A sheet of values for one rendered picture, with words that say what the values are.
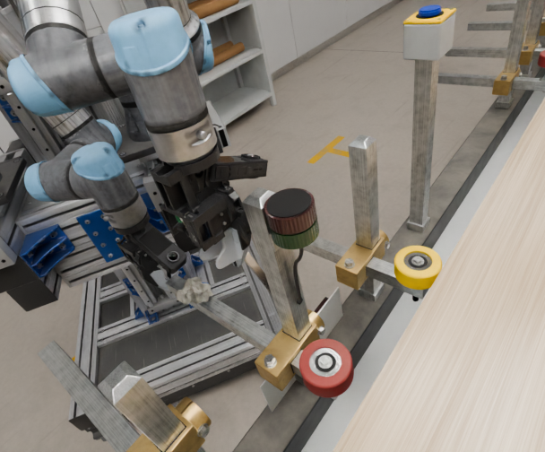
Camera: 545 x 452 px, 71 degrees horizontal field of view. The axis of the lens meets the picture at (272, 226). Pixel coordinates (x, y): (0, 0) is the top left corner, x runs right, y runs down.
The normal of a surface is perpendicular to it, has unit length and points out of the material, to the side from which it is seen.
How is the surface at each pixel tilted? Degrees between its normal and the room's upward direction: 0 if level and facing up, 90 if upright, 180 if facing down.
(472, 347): 0
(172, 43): 87
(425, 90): 90
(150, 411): 90
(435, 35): 90
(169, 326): 0
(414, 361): 0
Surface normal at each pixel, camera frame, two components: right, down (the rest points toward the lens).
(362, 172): -0.62, 0.60
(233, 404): -0.20, -0.74
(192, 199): 0.75, 0.29
